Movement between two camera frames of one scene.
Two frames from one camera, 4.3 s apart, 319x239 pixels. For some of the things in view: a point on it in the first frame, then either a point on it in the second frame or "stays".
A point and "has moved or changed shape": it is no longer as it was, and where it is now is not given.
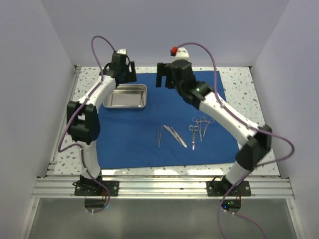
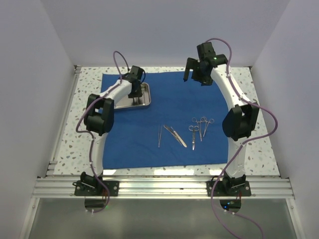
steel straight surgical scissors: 194,128 stays
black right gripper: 163,70 → 192,63
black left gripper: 131,76 → 139,94
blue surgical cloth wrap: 170,133 stays
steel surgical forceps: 199,124 stays
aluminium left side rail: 73,81 stays
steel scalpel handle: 176,135 has moved or changed shape
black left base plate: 90,187 stays
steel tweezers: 158,138 stays
